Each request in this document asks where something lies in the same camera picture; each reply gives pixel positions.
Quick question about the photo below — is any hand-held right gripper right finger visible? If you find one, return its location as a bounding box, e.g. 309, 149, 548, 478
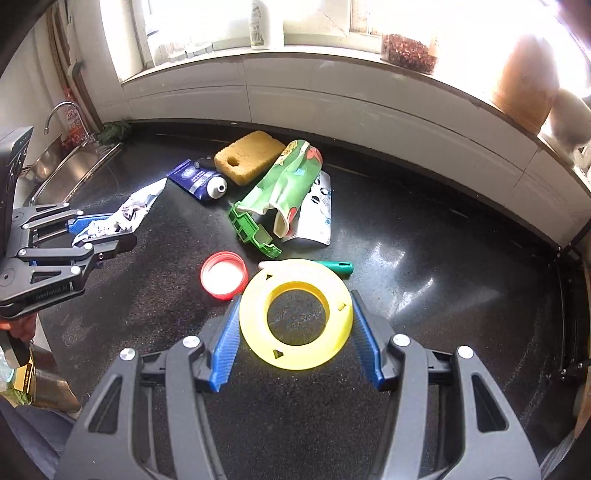
352, 291, 541, 480

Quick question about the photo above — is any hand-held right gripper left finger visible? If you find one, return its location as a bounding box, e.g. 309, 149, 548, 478
54, 294, 242, 480

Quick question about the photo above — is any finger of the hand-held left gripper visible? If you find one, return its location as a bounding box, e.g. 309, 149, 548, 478
14, 202, 115, 246
17, 230, 139, 278

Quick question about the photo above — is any yellow plastic ring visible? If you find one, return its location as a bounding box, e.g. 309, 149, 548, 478
239, 259, 354, 370

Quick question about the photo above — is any white paper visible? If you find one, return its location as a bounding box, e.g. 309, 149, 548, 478
74, 178, 168, 245

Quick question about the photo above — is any blue toothpaste tube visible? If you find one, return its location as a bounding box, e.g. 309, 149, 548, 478
166, 158, 228, 204

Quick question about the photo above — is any stainless steel sink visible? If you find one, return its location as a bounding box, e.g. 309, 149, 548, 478
21, 134, 123, 204

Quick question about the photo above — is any red jar lid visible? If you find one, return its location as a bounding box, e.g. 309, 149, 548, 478
200, 251, 249, 302

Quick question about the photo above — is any green and white pen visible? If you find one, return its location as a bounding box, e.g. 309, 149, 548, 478
257, 261, 354, 274

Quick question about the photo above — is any dark green cloth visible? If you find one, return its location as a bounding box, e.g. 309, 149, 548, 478
98, 120, 132, 146

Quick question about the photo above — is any red printed packet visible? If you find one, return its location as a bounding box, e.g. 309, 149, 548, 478
62, 102, 90, 146

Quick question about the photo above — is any chrome faucet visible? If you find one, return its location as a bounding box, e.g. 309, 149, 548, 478
44, 102, 98, 144

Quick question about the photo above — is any white printed packet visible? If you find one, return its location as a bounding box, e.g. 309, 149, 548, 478
281, 171, 333, 246

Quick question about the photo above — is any yellow sponge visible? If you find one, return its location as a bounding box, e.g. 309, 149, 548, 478
213, 130, 286, 186

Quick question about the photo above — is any green snack bag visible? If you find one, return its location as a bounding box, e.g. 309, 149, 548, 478
231, 138, 325, 238

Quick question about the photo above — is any white cylinder container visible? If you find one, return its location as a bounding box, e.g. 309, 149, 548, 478
267, 0, 286, 48

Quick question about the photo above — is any jar of brown contents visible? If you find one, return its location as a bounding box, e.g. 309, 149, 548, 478
381, 32, 438, 75

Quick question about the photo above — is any brown clay jar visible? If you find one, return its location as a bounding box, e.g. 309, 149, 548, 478
489, 37, 561, 134

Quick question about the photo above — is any white round jar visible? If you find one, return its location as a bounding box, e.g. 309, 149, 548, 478
545, 88, 591, 148

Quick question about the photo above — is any green plastic frame piece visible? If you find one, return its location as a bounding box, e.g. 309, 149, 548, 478
228, 205, 283, 259

